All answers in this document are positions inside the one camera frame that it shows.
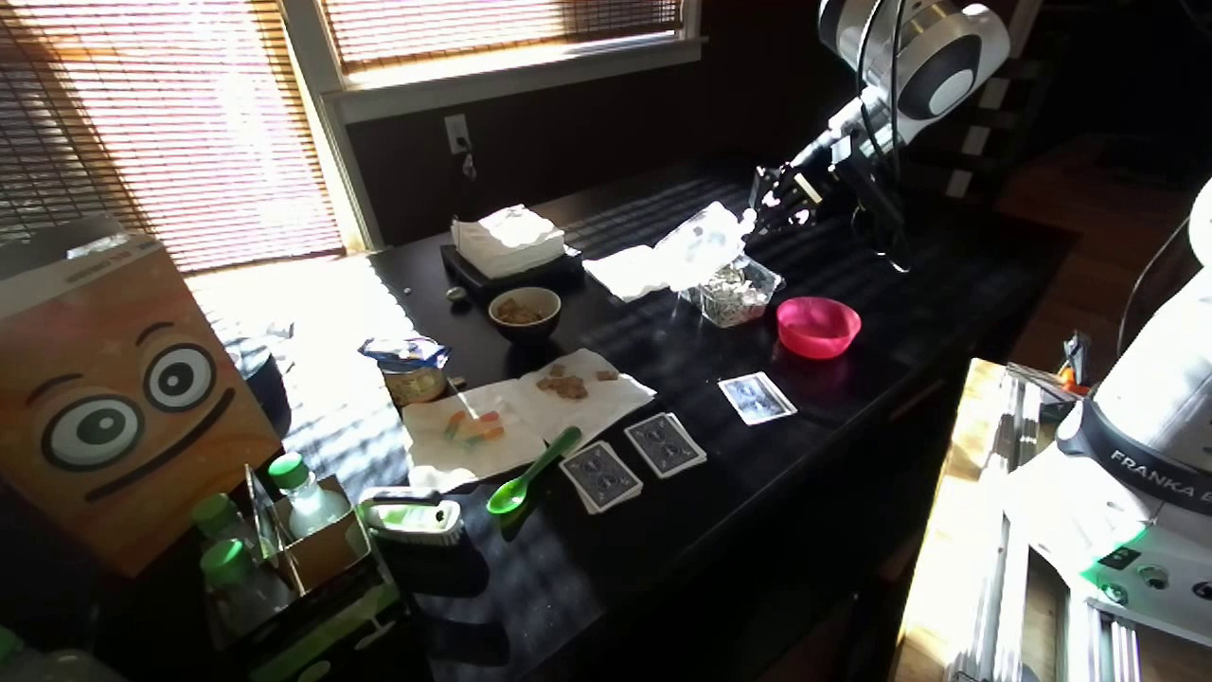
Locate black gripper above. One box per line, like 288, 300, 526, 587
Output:
741, 155, 843, 241

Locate transparent bowl with food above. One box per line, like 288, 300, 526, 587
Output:
694, 254, 789, 332

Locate pink plastic bowl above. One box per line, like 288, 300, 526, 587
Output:
773, 293, 869, 367

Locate small bowl with snacks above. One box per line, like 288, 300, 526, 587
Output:
486, 283, 567, 341

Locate blue white playing card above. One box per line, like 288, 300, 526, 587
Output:
717, 367, 804, 432

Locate blue back playing card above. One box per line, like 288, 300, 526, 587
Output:
558, 441, 649, 520
621, 410, 713, 482

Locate brown cracker pieces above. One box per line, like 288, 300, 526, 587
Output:
534, 361, 597, 405

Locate stack of white napkins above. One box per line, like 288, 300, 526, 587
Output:
447, 199, 567, 283

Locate black tray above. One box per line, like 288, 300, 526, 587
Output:
437, 239, 586, 307

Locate white paper towel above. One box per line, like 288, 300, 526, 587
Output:
398, 346, 660, 496

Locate bamboo window blind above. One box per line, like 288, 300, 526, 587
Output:
316, 0, 694, 72
0, 0, 350, 280

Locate green plastic spoon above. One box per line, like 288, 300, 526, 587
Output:
481, 423, 586, 524

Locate orange snack pieces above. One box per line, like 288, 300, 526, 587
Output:
442, 401, 509, 448

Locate white green packet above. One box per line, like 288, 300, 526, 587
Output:
357, 492, 466, 548

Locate clear bottle green cap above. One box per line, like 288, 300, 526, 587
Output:
186, 487, 260, 562
197, 534, 276, 638
260, 452, 357, 544

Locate bottle carrier box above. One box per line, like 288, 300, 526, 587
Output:
206, 460, 408, 660

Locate cardboard box with face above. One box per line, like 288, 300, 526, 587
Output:
0, 239, 285, 582

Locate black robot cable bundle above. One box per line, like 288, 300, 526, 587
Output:
843, 0, 922, 276

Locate white window frame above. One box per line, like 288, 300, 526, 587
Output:
276, 0, 713, 259

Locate orange cable connector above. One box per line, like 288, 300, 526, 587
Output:
1057, 331, 1093, 398

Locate white wall outlet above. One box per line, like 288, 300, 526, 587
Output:
439, 111, 477, 163

